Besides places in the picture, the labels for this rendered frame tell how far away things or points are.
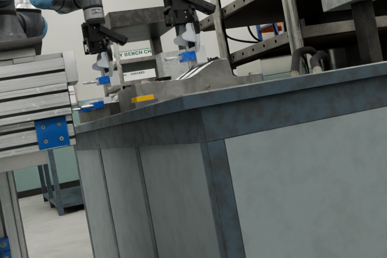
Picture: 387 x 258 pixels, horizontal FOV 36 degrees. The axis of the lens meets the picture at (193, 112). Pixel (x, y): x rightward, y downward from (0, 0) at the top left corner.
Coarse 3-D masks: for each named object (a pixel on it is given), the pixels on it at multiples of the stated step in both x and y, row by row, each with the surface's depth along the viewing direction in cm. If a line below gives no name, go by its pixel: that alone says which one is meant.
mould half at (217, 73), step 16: (208, 64) 217; (224, 64) 219; (176, 80) 212; (192, 80) 214; (208, 80) 217; (224, 80) 219; (240, 80) 221; (256, 80) 224; (128, 96) 217; (160, 96) 210
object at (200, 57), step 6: (192, 48) 185; (204, 48) 185; (180, 54) 185; (186, 54) 183; (192, 54) 184; (198, 54) 184; (204, 54) 185; (168, 60) 182; (180, 60) 185; (186, 60) 183; (192, 60) 186; (198, 60) 184; (204, 60) 185
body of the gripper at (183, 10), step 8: (168, 0) 184; (176, 0) 184; (168, 8) 183; (176, 8) 181; (184, 8) 182; (192, 8) 183; (168, 16) 186; (176, 16) 182; (184, 16) 183; (168, 24) 187; (176, 24) 186
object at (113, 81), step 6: (108, 72) 215; (114, 72) 216; (96, 78) 216; (102, 78) 214; (108, 78) 215; (114, 78) 215; (84, 84) 213; (102, 84) 215; (108, 84) 217; (114, 84) 215
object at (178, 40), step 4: (180, 28) 188; (184, 28) 188; (180, 32) 188; (180, 36) 188; (176, 40) 188; (180, 40) 188; (184, 40) 189; (176, 44) 188; (180, 44) 188; (184, 44) 189; (188, 44) 188; (188, 48) 189
